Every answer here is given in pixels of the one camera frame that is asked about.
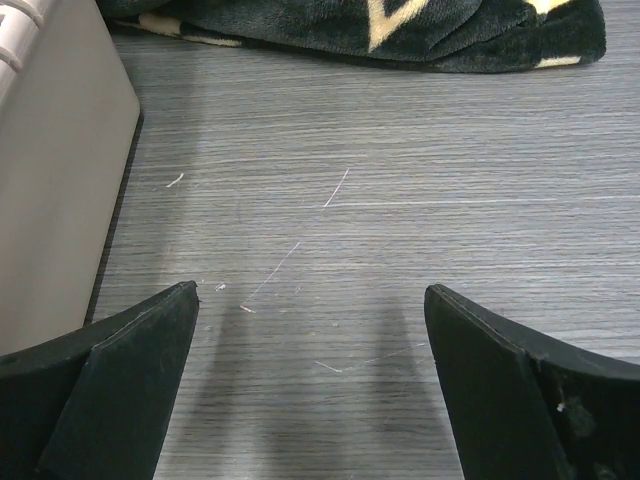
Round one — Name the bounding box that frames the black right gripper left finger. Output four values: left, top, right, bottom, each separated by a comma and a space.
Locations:
1, 281, 199, 479

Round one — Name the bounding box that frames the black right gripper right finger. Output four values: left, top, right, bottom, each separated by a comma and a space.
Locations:
424, 284, 639, 479

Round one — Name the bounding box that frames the beige plastic tool box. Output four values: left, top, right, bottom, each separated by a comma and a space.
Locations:
1, 1, 140, 354

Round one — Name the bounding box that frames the black floral plush blanket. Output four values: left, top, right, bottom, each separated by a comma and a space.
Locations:
98, 0, 606, 73

